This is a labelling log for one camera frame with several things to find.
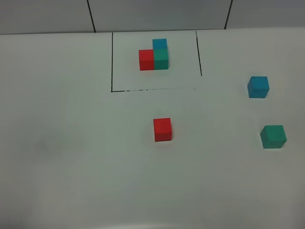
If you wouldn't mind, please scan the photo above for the template green cube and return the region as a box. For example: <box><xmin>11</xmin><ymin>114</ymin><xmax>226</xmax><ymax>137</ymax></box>
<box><xmin>153</xmin><ymin>49</ymin><xmax>169</xmax><ymax>70</ymax></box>

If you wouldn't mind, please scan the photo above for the template red cube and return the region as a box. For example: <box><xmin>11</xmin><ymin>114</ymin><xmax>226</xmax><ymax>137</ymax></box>
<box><xmin>139</xmin><ymin>49</ymin><xmax>154</xmax><ymax>71</ymax></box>

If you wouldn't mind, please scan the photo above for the template blue cube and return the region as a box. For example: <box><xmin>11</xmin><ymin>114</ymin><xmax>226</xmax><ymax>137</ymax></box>
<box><xmin>152</xmin><ymin>39</ymin><xmax>168</xmax><ymax>50</ymax></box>

